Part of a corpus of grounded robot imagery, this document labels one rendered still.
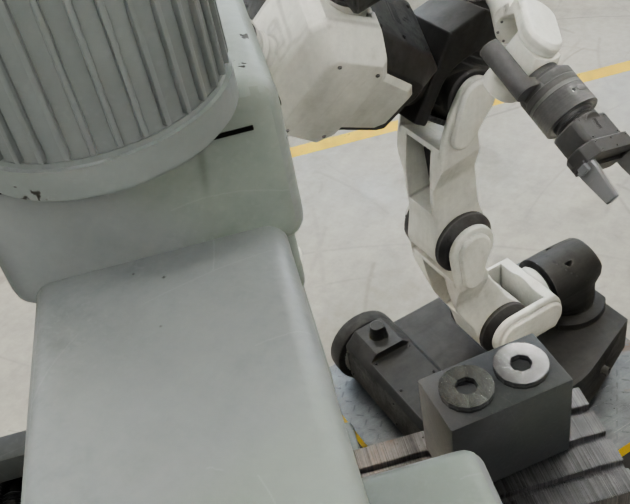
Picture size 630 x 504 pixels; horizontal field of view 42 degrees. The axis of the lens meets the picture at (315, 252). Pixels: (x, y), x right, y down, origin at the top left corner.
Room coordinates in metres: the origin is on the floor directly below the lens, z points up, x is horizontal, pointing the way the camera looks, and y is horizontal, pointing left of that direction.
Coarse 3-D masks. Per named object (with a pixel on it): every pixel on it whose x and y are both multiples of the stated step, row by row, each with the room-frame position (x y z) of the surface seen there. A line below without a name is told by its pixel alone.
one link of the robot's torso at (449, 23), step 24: (432, 0) 1.46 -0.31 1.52; (456, 0) 1.43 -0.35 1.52; (432, 24) 1.38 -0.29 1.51; (456, 24) 1.35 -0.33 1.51; (480, 24) 1.36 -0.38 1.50; (432, 48) 1.35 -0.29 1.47; (456, 48) 1.34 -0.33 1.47; (480, 48) 1.37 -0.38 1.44; (432, 96) 1.31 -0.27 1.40; (432, 120) 1.35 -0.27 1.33
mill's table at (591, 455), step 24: (576, 408) 0.92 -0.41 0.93; (576, 432) 0.87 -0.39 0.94; (600, 432) 0.86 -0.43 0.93; (360, 456) 0.91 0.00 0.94; (384, 456) 0.90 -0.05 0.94; (408, 456) 0.89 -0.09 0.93; (552, 456) 0.83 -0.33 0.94; (576, 456) 0.82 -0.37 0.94; (600, 456) 0.81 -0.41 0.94; (504, 480) 0.80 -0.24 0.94; (528, 480) 0.79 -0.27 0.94; (552, 480) 0.78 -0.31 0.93; (576, 480) 0.78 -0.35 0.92; (600, 480) 0.76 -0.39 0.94; (624, 480) 0.75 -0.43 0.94
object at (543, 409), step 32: (512, 352) 0.90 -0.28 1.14; (544, 352) 0.89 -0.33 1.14; (448, 384) 0.87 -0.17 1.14; (480, 384) 0.85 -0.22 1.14; (512, 384) 0.84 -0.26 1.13; (544, 384) 0.84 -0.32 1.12; (448, 416) 0.81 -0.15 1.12; (480, 416) 0.80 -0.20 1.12; (512, 416) 0.81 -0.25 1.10; (544, 416) 0.82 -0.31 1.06; (448, 448) 0.80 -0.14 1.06; (480, 448) 0.80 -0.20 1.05; (512, 448) 0.81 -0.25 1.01; (544, 448) 0.82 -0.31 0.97
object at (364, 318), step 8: (368, 312) 1.62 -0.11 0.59; (376, 312) 1.62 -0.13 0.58; (352, 320) 1.60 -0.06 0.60; (360, 320) 1.59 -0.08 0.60; (368, 320) 1.58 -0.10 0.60; (344, 328) 1.59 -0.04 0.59; (352, 328) 1.57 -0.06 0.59; (336, 336) 1.58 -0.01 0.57; (344, 336) 1.56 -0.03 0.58; (336, 344) 1.56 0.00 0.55; (344, 344) 1.55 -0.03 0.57; (336, 352) 1.55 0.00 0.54; (344, 352) 1.54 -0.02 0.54; (336, 360) 1.55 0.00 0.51; (344, 360) 1.54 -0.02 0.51; (344, 368) 1.54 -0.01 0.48; (352, 376) 1.55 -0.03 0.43
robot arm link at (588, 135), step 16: (576, 80) 1.01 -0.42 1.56; (544, 96) 1.00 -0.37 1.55; (560, 96) 0.99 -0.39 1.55; (576, 96) 0.99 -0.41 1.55; (592, 96) 0.99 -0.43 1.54; (544, 112) 0.99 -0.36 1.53; (560, 112) 0.98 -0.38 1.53; (576, 112) 0.98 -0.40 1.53; (592, 112) 0.97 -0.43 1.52; (544, 128) 0.99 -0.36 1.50; (560, 128) 0.98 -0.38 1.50; (576, 128) 0.95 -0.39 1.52; (592, 128) 0.95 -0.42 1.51; (608, 128) 0.96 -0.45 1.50; (560, 144) 0.96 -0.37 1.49; (576, 144) 0.94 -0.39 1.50; (592, 144) 0.92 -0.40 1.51; (608, 144) 0.92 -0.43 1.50; (624, 144) 0.94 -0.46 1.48; (576, 160) 0.91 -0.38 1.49; (608, 160) 0.95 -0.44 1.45; (576, 176) 0.92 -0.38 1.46
